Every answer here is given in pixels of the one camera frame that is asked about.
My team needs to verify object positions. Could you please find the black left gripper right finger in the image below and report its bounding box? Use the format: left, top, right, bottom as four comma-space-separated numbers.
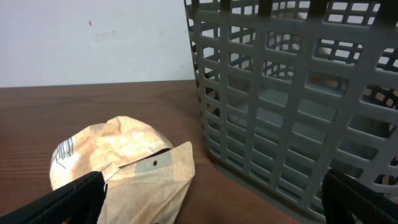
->
322, 169, 397, 224

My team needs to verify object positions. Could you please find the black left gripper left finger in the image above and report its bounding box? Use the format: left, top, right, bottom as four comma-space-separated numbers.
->
1, 171, 108, 224

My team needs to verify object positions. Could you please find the grey plastic lattice basket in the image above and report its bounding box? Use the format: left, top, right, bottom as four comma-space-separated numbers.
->
184, 0, 397, 223

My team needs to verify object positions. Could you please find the beige crumpled snack pouch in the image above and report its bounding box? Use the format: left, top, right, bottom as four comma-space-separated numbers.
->
49, 116, 173, 190

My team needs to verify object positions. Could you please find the beige pouch with hang hole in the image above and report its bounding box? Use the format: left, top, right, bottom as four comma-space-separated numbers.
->
98, 141, 195, 223

